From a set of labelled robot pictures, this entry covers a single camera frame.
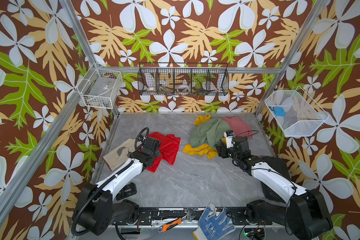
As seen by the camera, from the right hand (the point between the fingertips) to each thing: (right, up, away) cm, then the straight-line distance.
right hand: (220, 144), depth 87 cm
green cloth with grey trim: (-5, +8, +4) cm, 10 cm away
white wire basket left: (-71, +34, 0) cm, 79 cm away
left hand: (-39, -2, +1) cm, 39 cm away
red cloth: (-31, -3, +12) cm, 33 cm away
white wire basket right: (+41, +18, -5) cm, 46 cm away
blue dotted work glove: (-8, -38, -16) cm, 42 cm away
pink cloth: (+19, +10, +18) cm, 28 cm away
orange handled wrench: (-20, -35, -13) cm, 42 cm away
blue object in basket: (+34, +20, -1) cm, 40 cm away
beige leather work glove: (-64, -9, +9) cm, 65 cm away
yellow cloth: (-7, -4, +10) cm, 12 cm away
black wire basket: (-21, +43, +11) cm, 49 cm away
